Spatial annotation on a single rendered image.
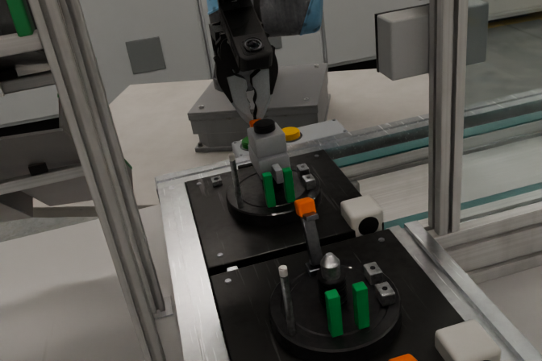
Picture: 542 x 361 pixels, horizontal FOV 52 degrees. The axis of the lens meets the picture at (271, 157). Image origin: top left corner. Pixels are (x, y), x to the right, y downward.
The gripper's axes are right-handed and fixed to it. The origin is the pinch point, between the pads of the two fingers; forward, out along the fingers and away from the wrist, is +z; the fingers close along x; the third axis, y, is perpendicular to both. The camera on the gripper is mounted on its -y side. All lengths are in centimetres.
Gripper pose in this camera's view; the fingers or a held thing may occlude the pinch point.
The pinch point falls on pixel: (254, 120)
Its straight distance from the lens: 83.7
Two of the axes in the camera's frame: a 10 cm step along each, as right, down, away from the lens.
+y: -2.5, -4.2, 8.7
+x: -9.6, 2.3, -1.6
